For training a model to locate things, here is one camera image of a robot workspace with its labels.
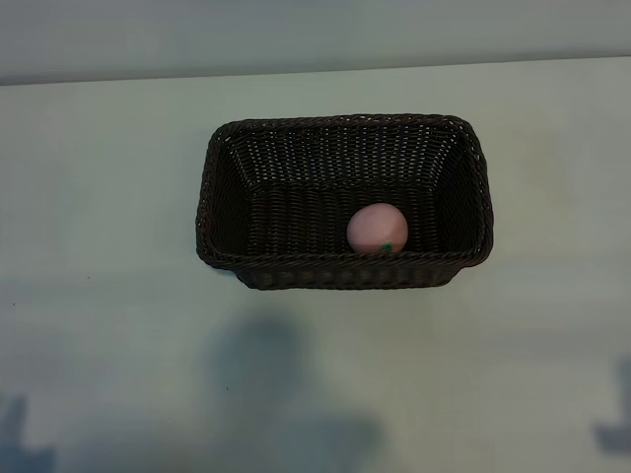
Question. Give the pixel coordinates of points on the dark brown wicker basket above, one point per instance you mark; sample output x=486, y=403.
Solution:
x=305, y=217

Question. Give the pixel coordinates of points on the pink toy peach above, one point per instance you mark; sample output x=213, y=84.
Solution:
x=374, y=226

